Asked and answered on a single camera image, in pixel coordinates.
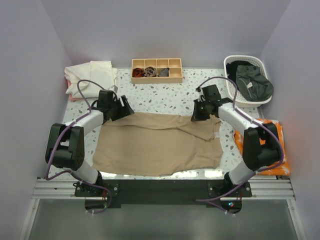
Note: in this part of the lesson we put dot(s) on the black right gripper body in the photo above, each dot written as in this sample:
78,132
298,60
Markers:
200,111

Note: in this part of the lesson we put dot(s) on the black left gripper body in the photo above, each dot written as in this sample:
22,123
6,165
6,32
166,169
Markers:
121,109

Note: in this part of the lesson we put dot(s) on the beige t-shirt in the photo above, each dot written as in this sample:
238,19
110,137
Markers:
155,145

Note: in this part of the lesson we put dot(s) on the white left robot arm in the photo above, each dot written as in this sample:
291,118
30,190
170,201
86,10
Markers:
65,151

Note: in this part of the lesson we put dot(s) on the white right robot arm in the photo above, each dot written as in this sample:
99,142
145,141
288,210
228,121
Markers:
261,146

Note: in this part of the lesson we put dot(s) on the cream folded t-shirt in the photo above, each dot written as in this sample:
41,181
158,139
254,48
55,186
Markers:
91,77

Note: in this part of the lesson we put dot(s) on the pink folded t-shirt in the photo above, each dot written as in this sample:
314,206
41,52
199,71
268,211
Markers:
72,90

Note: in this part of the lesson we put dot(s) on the orange black rolled sock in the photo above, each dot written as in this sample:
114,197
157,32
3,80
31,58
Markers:
138,72

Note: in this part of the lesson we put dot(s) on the black garment in basket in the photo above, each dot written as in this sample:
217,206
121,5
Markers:
238,67

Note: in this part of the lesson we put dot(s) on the brown patterned rolled sock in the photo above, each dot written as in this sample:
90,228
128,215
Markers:
150,72

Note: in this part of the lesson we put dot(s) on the white plastic laundry basket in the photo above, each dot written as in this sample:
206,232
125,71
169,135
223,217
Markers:
232,88

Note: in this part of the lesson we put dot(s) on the dark green t-shirt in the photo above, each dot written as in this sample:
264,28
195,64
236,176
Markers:
253,86

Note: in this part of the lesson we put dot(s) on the grey rolled sock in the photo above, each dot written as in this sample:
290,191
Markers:
163,72

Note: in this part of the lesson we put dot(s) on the wooden compartment organizer box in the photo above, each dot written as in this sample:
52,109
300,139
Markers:
174,65

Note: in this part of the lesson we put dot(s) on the orange tie-dye folded t-shirt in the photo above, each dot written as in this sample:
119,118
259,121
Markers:
283,169

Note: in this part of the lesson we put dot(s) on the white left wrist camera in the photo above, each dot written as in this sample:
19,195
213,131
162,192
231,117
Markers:
113,88

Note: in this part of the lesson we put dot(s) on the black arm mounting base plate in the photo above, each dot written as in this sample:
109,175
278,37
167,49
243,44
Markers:
146,192

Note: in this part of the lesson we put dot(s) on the aluminium frame rail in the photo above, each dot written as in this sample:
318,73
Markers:
57,189

